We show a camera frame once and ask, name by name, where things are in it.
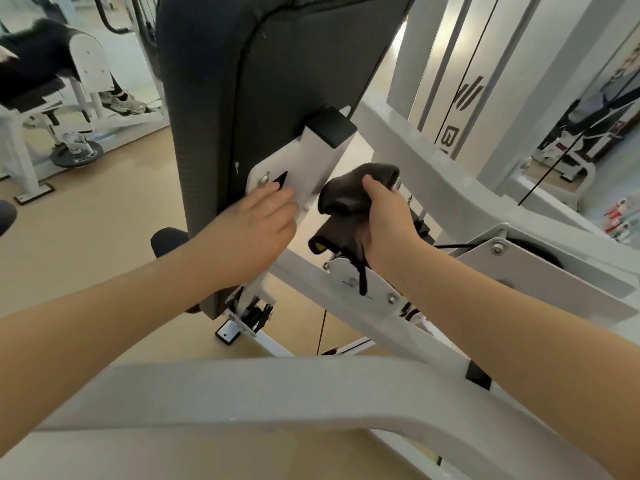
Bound white bench frame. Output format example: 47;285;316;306
0;30;172;207

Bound white gym machine frame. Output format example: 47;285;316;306
0;0;640;480

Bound dark grey cleaning cloth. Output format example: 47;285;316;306
306;162;402;297

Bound person's left forearm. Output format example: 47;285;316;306
0;244;241;461

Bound person's right hand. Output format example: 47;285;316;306
359;173;437;281

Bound black padded weight bench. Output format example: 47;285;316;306
531;84;640;185

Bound chrome guide rod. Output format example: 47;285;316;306
451;0;545;161
416;0;476;131

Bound person's right forearm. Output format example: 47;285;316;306
395;247;640;480

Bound grey weight plate disc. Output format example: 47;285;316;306
49;138;105;169

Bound stack of water bottle packs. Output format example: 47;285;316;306
601;192;640;245

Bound person's left hand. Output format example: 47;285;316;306
196;183;301;291

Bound black padded seat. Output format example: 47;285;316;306
149;226;192;259

